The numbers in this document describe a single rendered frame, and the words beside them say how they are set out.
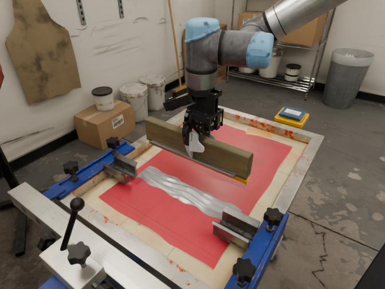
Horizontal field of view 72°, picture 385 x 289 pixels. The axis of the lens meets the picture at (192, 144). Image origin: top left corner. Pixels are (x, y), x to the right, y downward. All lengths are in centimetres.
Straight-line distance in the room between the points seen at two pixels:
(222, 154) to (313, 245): 143
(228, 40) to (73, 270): 54
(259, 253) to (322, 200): 173
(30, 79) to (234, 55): 219
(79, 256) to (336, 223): 194
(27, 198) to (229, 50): 62
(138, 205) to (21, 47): 196
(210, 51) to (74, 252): 47
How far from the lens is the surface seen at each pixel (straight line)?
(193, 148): 73
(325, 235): 213
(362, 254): 214
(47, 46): 265
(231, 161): 71
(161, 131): 81
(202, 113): 68
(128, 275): 59
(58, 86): 274
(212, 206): 80
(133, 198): 84
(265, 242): 69
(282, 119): 129
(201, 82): 63
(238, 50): 59
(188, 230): 74
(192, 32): 61
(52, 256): 62
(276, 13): 71
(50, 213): 75
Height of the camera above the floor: 155
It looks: 34 degrees down
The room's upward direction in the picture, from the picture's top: straight up
